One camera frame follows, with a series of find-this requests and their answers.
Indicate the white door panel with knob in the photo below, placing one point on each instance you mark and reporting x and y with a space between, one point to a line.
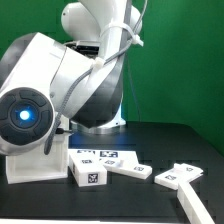
128 168

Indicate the white box block with markers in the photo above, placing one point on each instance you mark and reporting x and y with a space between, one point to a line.
87 170

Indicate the white door panel front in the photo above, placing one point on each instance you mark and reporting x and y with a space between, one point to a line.
179 172

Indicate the white cabinet body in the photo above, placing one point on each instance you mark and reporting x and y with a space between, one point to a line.
36 166

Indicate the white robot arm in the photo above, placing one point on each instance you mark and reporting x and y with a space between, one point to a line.
42 80

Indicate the white fiducial marker sheet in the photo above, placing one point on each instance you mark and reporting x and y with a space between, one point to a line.
129 156

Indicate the white long panel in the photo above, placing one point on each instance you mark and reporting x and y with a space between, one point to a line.
192 205

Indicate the black camera on stand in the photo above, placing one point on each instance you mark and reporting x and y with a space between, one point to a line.
84 47

